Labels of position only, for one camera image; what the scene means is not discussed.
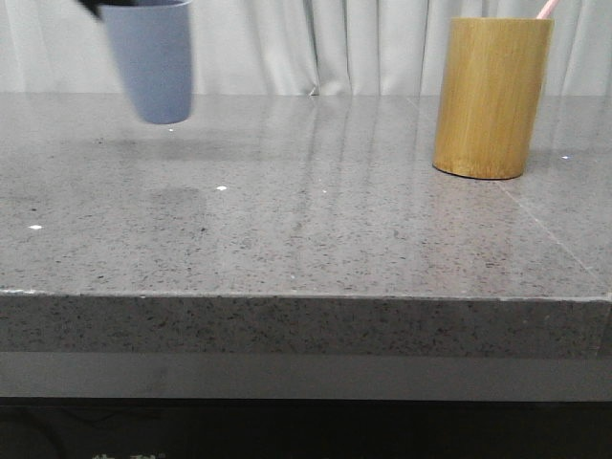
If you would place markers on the blue plastic cup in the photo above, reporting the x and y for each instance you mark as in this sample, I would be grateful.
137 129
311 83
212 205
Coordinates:
152 47

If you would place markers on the bamboo cylinder holder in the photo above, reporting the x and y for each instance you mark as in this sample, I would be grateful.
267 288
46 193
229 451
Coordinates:
494 73

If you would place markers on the pink chopstick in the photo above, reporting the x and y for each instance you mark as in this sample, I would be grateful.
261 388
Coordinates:
547 9

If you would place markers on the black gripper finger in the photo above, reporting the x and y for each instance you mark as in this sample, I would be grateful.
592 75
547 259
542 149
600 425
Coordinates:
93 6

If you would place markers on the white pleated curtain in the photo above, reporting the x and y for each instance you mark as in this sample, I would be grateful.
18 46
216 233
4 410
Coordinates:
393 48

